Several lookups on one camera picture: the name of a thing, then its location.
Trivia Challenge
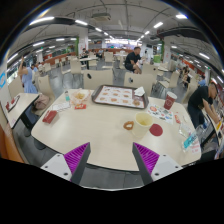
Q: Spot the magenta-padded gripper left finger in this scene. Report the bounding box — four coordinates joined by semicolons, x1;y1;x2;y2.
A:
40;142;92;186

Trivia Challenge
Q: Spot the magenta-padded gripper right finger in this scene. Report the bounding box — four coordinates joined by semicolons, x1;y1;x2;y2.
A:
131;142;184;186

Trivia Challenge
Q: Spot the clear blue-capped water bottle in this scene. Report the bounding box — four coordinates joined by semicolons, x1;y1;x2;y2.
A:
181;122;209;153

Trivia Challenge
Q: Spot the flat round red coaster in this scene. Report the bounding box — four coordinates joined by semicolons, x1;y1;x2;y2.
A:
148;123;164;137

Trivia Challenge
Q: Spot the colourful sticker sheet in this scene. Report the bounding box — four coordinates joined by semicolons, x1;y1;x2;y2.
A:
146;103;174;125

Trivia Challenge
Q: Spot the clear plastic packet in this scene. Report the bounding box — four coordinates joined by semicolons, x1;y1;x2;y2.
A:
178;122;193;138

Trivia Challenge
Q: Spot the small red box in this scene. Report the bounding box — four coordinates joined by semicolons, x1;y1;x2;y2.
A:
42;110;59;125

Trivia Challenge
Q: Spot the red sauce packet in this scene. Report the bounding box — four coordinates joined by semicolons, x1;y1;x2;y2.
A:
74;103;88;111

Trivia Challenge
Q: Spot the white paper receipt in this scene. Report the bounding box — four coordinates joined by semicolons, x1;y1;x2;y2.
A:
51;100;72;113

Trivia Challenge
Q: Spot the red paper cup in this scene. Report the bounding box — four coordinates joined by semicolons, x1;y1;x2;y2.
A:
163;91;178;111

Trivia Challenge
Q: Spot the crumpled food wrapper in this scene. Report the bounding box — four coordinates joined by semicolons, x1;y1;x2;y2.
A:
70;89;91;106

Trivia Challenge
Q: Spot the pink bag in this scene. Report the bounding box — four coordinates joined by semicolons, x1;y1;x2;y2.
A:
33;93;51;111

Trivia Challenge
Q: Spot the white paper napkin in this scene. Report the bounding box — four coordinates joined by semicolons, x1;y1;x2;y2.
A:
133;86;146;98

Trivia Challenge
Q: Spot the dark food tray with liner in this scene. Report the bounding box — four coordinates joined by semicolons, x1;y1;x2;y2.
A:
91;84;150;110

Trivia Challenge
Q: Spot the adjacent cream table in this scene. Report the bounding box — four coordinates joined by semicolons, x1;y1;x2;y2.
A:
5;92;40;129

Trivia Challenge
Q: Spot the person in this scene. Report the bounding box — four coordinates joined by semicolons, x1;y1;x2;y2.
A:
187;82;221;129
179;64;191;88
124;46;144;75
17;55;38;94
198;74;208;88

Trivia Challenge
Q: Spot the cream chair with round hole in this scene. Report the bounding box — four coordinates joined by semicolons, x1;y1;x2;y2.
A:
123;71;155;98
82;69;115;91

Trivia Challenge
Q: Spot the group of cream chairs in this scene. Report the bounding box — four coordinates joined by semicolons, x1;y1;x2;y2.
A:
8;49;201;101

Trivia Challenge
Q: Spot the group of ceiling lights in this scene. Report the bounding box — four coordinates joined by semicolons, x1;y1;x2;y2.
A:
6;13;224;84

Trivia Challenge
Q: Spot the ceiling air conditioner unit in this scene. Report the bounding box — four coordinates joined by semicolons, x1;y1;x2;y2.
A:
91;12;112;23

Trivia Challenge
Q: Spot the cream mug with brown handle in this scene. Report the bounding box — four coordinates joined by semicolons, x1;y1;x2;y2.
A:
123;111;154;139

